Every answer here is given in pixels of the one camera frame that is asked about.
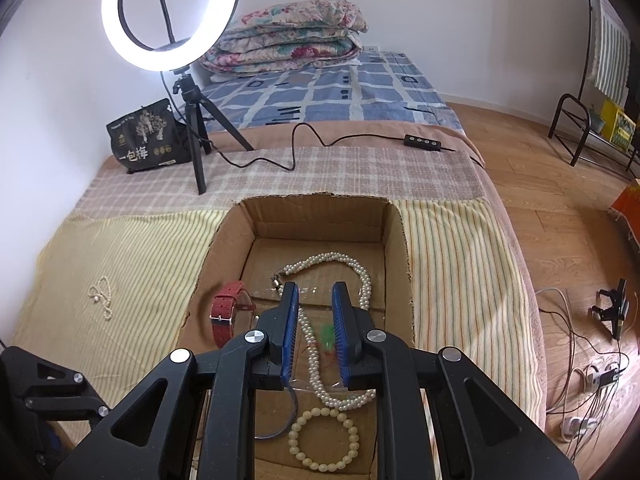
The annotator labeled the long pearl necklace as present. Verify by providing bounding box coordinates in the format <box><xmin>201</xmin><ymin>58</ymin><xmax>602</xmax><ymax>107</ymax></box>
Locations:
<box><xmin>272</xmin><ymin>252</ymin><xmax>376</xmax><ymax>411</ymax></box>

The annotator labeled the white ring light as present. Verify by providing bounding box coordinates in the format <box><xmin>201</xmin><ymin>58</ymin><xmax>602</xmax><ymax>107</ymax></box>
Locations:
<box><xmin>101</xmin><ymin>0</ymin><xmax>242</xmax><ymax>72</ymax></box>

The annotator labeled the black tripod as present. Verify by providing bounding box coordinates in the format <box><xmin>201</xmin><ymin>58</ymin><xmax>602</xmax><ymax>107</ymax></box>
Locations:
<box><xmin>170</xmin><ymin>74</ymin><xmax>255</xmax><ymax>196</ymax></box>

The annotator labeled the white power strip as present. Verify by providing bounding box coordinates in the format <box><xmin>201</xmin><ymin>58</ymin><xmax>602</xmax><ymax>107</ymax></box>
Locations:
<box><xmin>559</xmin><ymin>412</ymin><xmax>601</xmax><ymax>438</ymax></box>

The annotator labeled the tangle of floor cables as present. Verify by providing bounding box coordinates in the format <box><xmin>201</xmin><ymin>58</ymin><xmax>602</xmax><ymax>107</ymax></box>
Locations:
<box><xmin>535</xmin><ymin>287</ymin><xmax>632</xmax><ymax>461</ymax></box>

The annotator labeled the small thin pearl necklace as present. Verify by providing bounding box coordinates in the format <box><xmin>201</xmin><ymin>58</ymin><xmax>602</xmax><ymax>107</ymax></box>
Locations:
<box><xmin>87</xmin><ymin>276</ymin><xmax>115</xmax><ymax>320</ymax></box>

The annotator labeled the cardboard box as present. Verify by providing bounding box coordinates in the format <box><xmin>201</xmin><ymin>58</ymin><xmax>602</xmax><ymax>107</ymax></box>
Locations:
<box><xmin>180</xmin><ymin>192</ymin><xmax>441</xmax><ymax>480</ymax></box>

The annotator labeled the yellow striped cloth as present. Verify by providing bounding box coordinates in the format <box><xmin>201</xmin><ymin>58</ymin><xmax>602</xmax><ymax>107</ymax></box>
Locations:
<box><xmin>10</xmin><ymin>195</ymin><xmax>543</xmax><ymax>428</ymax></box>

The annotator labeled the yellow box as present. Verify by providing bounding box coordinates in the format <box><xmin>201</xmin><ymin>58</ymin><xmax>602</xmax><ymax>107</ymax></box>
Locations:
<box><xmin>600</xmin><ymin>97</ymin><xmax>638</xmax><ymax>148</ymax></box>

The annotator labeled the small black stand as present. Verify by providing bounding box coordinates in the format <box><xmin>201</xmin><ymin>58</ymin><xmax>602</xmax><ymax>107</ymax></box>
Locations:
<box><xmin>589</xmin><ymin>279</ymin><xmax>630</xmax><ymax>341</ymax></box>

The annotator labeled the cream bead bracelet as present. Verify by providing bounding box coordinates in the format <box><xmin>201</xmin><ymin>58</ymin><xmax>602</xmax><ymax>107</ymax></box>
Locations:
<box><xmin>287</xmin><ymin>407</ymin><xmax>361</xmax><ymax>472</ymax></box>

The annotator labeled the black cable with inline remote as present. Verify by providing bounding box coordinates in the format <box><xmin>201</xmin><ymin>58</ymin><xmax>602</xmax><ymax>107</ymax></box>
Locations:
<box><xmin>160</xmin><ymin>70</ymin><xmax>457</xmax><ymax>173</ymax></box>

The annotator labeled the black metal coat rack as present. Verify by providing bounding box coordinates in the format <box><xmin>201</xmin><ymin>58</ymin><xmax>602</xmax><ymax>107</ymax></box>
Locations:
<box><xmin>547</xmin><ymin>0</ymin><xmax>640</xmax><ymax>181</ymax></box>

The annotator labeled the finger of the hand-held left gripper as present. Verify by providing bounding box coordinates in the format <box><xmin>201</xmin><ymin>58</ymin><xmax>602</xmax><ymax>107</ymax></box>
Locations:
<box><xmin>0</xmin><ymin>345</ymin><xmax>111</xmax><ymax>480</ymax></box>

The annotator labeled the blue patterned bedsheet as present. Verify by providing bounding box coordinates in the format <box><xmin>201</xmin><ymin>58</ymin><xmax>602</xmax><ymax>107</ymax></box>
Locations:
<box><xmin>192</xmin><ymin>50</ymin><xmax>466</xmax><ymax>133</ymax></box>

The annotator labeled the striped hanging towel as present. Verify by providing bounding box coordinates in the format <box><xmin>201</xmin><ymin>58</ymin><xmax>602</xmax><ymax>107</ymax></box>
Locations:
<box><xmin>590</xmin><ymin>0</ymin><xmax>632</xmax><ymax>106</ymax></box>

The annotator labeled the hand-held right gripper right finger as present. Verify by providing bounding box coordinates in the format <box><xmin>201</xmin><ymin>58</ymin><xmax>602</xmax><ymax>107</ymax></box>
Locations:
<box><xmin>331</xmin><ymin>280</ymin><xmax>581</xmax><ymax>480</ymax></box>

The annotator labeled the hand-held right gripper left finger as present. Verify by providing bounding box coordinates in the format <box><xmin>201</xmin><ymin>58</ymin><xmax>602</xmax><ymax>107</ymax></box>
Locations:
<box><xmin>52</xmin><ymin>281</ymin><xmax>301</xmax><ymax>480</ymax></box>

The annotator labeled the folded floral quilt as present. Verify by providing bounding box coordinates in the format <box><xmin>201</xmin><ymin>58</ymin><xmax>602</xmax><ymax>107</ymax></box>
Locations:
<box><xmin>200</xmin><ymin>2</ymin><xmax>368</xmax><ymax>78</ymax></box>

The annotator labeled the orange cloth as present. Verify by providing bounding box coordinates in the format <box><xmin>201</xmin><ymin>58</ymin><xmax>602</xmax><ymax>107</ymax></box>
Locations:
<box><xmin>609</xmin><ymin>180</ymin><xmax>640</xmax><ymax>251</ymax></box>

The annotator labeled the black phone holder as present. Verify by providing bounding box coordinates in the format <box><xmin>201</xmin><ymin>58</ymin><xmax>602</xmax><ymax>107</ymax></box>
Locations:
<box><xmin>134</xmin><ymin>0</ymin><xmax>177</xmax><ymax>47</ymax></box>

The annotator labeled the black snack bag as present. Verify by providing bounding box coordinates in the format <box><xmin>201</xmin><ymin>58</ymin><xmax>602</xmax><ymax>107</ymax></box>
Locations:
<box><xmin>106</xmin><ymin>99</ymin><xmax>193</xmax><ymax>175</ymax></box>

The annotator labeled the black bangle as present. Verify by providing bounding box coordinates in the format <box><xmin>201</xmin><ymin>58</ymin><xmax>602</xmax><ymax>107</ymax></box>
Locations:
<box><xmin>255</xmin><ymin>385</ymin><xmax>301</xmax><ymax>442</ymax></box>

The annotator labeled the red leather bracelet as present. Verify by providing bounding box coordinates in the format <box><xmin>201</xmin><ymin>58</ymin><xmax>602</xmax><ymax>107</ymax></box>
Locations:
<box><xmin>210</xmin><ymin>281</ymin><xmax>258</xmax><ymax>350</ymax></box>

